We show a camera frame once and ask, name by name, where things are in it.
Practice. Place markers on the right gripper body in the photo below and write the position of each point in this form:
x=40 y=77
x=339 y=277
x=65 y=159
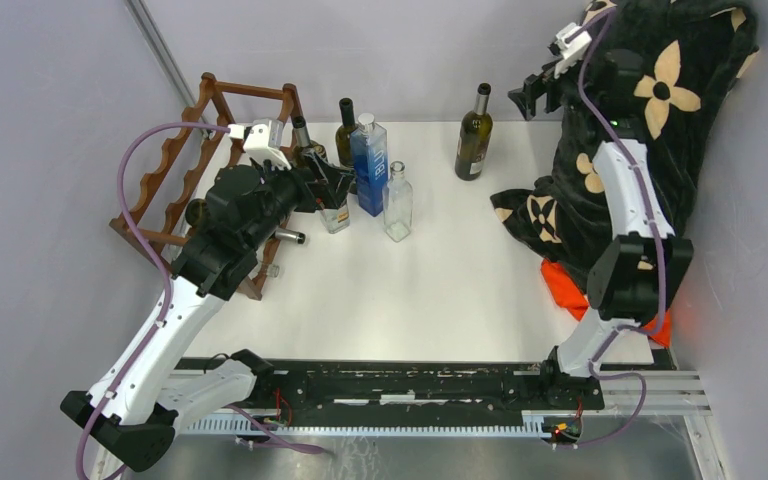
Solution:
x=565 y=88

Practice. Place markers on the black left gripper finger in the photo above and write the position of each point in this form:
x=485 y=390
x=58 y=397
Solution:
x=316 y=159
x=335 y=196

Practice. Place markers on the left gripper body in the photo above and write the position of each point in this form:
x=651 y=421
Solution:
x=307 y=200

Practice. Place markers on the clear square bottle black cap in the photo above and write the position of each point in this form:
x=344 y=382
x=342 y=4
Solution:
x=334 y=220

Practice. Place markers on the blue square glass bottle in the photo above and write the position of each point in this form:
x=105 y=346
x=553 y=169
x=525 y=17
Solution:
x=369 y=151

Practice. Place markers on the clear round glass bottle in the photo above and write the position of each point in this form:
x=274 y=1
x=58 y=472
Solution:
x=398 y=208

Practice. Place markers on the brown wooden wine rack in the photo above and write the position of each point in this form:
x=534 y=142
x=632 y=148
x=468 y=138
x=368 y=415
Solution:
x=211 y=92

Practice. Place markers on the green wine bottle brown label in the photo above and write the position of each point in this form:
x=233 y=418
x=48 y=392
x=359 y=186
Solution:
x=196 y=213

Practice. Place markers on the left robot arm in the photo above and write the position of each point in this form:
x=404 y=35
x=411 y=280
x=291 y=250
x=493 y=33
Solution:
x=129 y=411

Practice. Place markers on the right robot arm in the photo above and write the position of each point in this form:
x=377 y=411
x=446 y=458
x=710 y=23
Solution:
x=630 y=286

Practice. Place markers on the black floral blanket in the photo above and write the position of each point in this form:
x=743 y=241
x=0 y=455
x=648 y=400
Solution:
x=670 y=65

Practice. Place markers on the orange cloth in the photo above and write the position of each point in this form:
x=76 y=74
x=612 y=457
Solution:
x=568 y=296

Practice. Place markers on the aluminium corner profile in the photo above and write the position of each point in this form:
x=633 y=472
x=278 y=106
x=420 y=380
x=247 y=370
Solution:
x=152 y=35

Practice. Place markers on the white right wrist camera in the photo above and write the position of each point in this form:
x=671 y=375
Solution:
x=571 y=43

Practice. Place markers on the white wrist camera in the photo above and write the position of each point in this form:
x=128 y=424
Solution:
x=571 y=43
x=262 y=142

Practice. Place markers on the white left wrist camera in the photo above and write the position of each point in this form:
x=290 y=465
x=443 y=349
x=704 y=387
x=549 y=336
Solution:
x=262 y=142

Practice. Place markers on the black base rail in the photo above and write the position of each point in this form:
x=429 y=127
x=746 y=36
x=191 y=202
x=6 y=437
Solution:
x=486 y=400

